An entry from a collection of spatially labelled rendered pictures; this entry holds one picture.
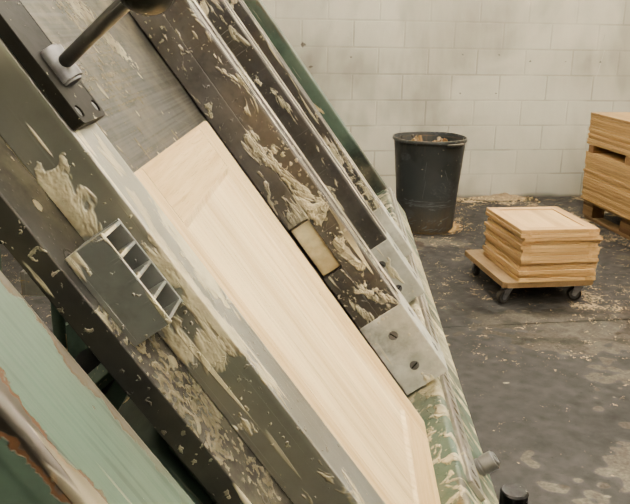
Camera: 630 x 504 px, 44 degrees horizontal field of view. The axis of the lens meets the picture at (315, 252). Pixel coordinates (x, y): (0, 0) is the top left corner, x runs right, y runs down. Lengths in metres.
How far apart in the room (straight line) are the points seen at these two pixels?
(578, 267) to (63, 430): 4.03
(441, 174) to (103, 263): 4.87
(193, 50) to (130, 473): 0.78
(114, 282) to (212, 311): 0.08
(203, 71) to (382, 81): 5.26
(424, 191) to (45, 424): 5.06
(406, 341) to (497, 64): 5.52
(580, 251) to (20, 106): 3.85
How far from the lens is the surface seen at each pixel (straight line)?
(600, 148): 6.13
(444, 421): 1.06
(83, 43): 0.52
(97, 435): 0.33
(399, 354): 1.13
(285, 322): 0.76
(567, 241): 4.19
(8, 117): 0.54
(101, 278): 0.50
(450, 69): 6.43
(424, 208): 5.36
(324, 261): 1.09
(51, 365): 0.33
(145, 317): 0.50
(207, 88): 1.05
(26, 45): 0.53
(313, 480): 0.59
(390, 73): 6.30
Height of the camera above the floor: 1.41
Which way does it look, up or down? 17 degrees down
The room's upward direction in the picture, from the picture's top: 1 degrees clockwise
